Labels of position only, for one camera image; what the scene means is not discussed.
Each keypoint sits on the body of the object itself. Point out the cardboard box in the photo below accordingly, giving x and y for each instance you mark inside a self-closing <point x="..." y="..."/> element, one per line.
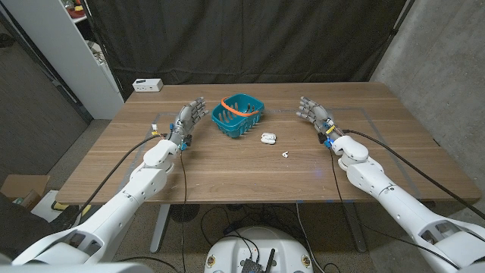
<point x="22" y="186"/>

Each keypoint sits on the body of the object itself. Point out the white cabinet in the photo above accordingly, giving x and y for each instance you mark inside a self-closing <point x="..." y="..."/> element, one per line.
<point x="57" y="45"/>

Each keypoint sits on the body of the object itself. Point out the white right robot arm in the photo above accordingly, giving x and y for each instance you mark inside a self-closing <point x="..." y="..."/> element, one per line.
<point x="379" y="182"/>

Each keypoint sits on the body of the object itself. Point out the white robot torso base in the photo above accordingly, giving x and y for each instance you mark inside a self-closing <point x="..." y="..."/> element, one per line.
<point x="235" y="246"/>

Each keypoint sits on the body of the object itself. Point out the black antenna module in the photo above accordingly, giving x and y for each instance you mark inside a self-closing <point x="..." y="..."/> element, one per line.
<point x="250" y="266"/>

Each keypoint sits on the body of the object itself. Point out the black curtain backdrop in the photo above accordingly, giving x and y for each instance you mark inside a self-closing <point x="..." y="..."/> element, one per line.
<point x="242" y="38"/>

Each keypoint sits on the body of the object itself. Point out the grey table leg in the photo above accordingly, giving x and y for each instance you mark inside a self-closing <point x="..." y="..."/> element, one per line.
<point x="159" y="227"/>
<point x="356" y="231"/>

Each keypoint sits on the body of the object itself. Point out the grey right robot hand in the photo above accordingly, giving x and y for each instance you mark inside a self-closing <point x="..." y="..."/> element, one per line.
<point x="318" y="113"/>

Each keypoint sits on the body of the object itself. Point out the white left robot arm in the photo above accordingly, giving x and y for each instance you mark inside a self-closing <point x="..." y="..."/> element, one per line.
<point x="144" y="182"/>

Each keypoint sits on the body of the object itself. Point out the black round fan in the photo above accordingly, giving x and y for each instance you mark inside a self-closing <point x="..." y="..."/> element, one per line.
<point x="184" y="212"/>

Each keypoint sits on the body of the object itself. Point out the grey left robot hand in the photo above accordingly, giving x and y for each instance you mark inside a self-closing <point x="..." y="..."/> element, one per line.
<point x="183" y="123"/>

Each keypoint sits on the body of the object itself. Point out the white AirPods case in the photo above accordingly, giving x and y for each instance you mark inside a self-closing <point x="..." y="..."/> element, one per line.
<point x="268" y="139"/>

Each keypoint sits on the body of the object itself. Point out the red bowl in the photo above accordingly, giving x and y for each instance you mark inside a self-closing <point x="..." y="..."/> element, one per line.
<point x="77" y="14"/>

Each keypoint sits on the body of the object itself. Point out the white power strip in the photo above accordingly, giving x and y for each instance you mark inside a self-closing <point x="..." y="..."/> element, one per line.
<point x="148" y="85"/>

